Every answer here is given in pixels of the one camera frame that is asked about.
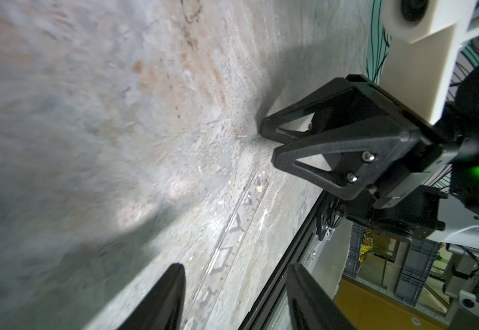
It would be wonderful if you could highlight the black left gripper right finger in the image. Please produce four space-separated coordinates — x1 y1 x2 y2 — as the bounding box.
286 263 354 330

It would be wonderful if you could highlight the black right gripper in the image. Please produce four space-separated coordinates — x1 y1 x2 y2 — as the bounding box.
260 75 459 231

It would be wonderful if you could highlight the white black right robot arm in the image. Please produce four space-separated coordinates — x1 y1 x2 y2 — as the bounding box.
260 65 479 249

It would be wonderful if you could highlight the clear short straight ruler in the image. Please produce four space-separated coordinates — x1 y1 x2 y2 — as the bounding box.
182 166 269 329

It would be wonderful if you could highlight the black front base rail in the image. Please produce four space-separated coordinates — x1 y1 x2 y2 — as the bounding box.
239 191 328 330

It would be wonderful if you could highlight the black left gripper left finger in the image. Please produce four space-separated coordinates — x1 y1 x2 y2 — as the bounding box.
118 263 186 330

